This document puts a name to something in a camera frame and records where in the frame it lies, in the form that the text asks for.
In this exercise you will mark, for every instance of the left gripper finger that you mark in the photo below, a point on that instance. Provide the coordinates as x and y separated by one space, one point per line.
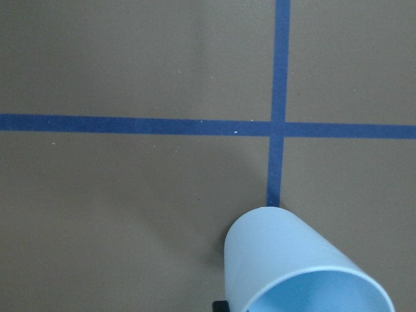
220 306

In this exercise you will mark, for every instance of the light blue cup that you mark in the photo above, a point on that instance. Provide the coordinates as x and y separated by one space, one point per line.
274 261

